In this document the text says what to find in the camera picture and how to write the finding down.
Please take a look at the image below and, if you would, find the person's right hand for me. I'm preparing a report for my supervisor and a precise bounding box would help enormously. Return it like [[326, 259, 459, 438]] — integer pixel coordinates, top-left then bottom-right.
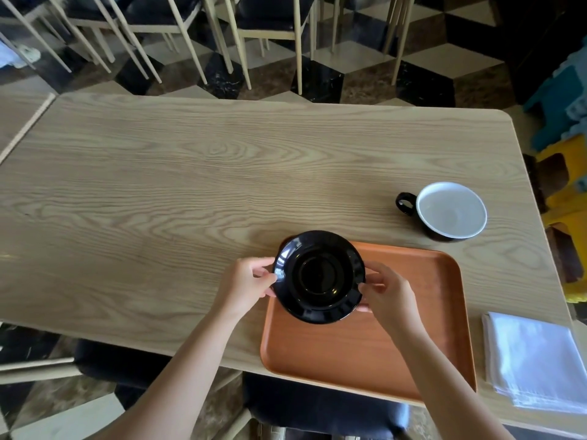
[[355, 261, 428, 340]]

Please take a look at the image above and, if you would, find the person's left hand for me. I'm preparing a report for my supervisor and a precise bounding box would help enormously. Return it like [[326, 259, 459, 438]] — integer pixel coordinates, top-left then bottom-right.
[[213, 256, 279, 322]]

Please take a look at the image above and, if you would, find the black saucer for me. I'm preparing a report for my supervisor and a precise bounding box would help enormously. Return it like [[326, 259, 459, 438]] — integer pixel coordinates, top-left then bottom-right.
[[272, 230, 367, 325]]

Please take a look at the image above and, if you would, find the person's right forearm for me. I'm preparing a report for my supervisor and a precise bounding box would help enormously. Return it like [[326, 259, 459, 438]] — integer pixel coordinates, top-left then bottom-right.
[[387, 318, 518, 440]]

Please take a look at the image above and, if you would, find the person's left forearm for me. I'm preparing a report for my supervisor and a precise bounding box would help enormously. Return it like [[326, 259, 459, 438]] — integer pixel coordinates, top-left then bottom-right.
[[89, 301, 252, 440]]

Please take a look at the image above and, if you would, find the orange wooden tray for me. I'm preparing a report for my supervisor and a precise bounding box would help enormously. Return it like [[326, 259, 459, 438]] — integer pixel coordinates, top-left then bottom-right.
[[260, 241, 478, 406]]

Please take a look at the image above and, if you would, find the black cup with white inside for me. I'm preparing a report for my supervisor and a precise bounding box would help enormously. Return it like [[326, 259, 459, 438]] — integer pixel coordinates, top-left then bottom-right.
[[396, 181, 488, 244]]

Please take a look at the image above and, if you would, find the white folded napkin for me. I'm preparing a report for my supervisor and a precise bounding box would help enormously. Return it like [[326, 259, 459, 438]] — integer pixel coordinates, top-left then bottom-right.
[[481, 311, 587, 416]]

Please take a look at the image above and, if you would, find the yellow plastic stool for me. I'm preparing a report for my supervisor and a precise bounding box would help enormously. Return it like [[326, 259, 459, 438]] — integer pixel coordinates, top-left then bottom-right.
[[534, 134, 587, 304]]

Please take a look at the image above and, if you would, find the blue plastic stool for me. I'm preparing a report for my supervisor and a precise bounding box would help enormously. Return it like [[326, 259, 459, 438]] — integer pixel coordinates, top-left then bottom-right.
[[523, 51, 587, 152]]

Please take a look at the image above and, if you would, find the dark wooden cabinet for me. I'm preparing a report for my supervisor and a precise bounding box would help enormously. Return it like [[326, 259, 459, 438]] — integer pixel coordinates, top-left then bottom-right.
[[488, 0, 587, 106]]

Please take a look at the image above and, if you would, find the white cloth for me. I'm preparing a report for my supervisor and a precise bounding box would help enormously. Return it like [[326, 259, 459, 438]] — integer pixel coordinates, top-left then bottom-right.
[[0, 40, 42, 70]]

